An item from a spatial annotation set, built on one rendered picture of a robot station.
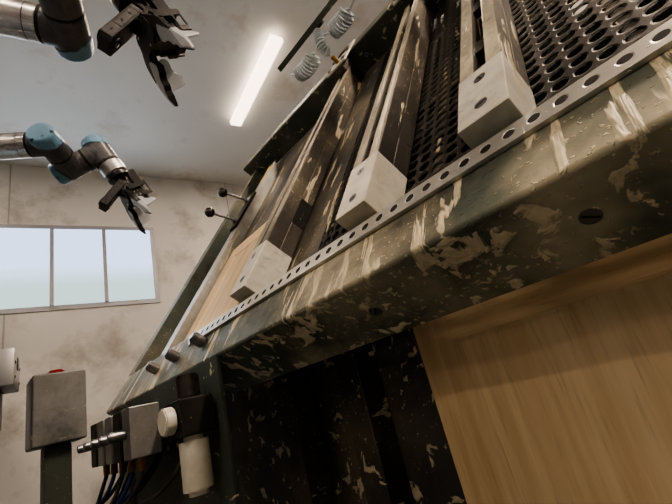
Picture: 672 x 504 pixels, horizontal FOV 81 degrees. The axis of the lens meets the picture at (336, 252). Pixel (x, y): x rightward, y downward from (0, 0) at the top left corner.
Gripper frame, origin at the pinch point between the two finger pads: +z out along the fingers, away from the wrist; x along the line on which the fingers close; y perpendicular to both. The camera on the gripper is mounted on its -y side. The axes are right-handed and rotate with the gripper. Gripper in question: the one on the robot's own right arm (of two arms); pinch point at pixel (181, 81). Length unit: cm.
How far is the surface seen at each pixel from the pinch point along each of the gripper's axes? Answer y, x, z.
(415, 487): -9, 4, 86
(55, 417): -43, 72, 34
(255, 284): -7.9, 9.1, 39.8
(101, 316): 42, 415, -62
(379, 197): -1.4, -23.0, 42.2
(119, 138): 145, 345, -215
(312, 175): 26.1, 13.3, 23.5
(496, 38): 13, -42, 35
